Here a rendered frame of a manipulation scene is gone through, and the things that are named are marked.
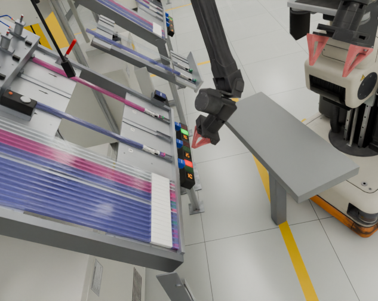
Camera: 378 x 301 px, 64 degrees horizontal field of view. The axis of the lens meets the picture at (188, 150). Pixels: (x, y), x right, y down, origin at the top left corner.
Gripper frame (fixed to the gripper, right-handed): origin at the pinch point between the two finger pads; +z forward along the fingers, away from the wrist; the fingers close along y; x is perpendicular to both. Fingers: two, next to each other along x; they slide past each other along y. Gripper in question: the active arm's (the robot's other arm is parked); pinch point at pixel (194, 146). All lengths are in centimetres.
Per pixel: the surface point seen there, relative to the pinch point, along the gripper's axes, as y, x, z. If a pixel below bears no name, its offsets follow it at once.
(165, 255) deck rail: 38.1, -7.9, 6.9
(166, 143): -7.5, -5.3, 9.0
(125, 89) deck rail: -29.4, -23.8, 8.5
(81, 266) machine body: 29, -20, 38
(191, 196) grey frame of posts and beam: -31, 37, 54
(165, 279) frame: 43.0, -7.1, 8.5
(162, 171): 7.7, -7.6, 8.7
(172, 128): -15.5, -3.9, 7.1
